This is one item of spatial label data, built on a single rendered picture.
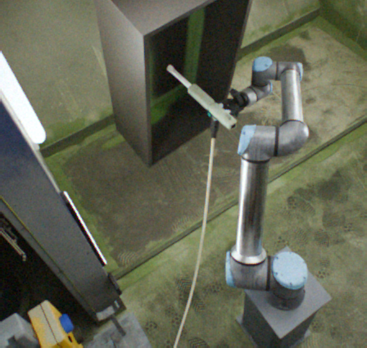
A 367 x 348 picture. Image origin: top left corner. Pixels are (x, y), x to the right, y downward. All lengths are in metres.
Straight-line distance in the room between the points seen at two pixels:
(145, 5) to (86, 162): 1.80
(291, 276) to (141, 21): 1.18
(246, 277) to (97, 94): 1.97
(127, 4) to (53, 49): 1.57
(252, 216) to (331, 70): 2.32
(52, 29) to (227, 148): 1.48
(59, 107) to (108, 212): 0.84
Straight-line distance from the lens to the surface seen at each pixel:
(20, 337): 1.21
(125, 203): 3.13
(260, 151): 1.69
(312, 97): 3.69
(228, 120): 2.02
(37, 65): 3.32
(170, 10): 1.81
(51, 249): 1.93
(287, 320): 2.17
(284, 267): 1.96
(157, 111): 2.93
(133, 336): 2.01
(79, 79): 3.38
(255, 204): 1.79
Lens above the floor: 2.72
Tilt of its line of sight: 54 degrees down
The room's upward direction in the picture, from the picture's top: 4 degrees counter-clockwise
